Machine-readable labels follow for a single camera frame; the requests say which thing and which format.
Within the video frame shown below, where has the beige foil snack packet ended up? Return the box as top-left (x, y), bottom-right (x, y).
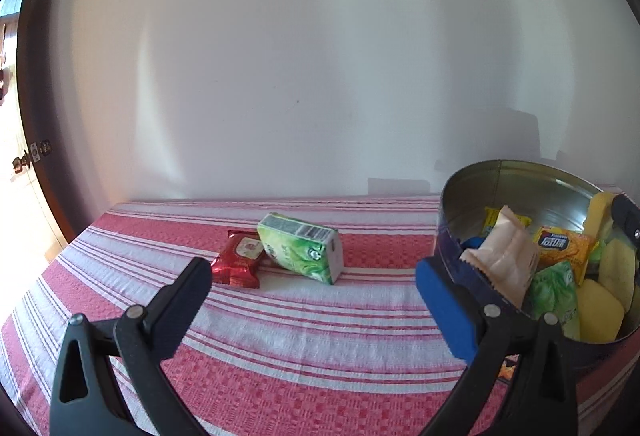
top-left (460, 205), bottom-right (539, 308)

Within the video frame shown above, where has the door handle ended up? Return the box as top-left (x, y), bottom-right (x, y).
top-left (12, 139), bottom-right (52, 174)

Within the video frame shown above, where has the yellow sponge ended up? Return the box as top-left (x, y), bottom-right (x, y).
top-left (576, 279), bottom-right (625, 344)
top-left (599, 239), bottom-right (636, 308)
top-left (582, 191), bottom-right (615, 239)

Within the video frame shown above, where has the large yellow cracker packet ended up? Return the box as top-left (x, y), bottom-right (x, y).
top-left (534, 226), bottom-right (596, 286)

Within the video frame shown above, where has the green tissue pack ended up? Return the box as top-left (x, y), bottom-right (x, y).
top-left (523, 260), bottom-right (580, 341)
top-left (257, 213), bottom-right (344, 286)

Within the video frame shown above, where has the yellow sponge middle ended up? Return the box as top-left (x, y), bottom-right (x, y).
top-left (599, 239), bottom-right (636, 308)

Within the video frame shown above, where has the small yellow snack packet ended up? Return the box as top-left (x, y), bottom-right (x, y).
top-left (480, 206), bottom-right (533, 237)

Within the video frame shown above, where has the yellow sponge front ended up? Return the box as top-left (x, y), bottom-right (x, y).
top-left (576, 279), bottom-right (625, 344)

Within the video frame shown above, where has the round metal cookie tin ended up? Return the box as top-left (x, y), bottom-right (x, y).
top-left (434, 160), bottom-right (639, 374)

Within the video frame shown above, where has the green tissue pack in tin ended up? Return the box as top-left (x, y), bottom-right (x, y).
top-left (523, 260), bottom-right (580, 341)

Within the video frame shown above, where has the red snack packet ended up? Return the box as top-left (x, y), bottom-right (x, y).
top-left (210, 230), bottom-right (266, 289)

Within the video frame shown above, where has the wooden door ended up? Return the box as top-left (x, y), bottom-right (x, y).
top-left (1, 0), bottom-right (66, 268)

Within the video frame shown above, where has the red white striped cloth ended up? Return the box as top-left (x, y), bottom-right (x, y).
top-left (0, 194), bottom-right (640, 436)

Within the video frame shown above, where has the yellow sponge upper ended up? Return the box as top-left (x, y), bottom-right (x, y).
top-left (582, 191), bottom-right (615, 239)

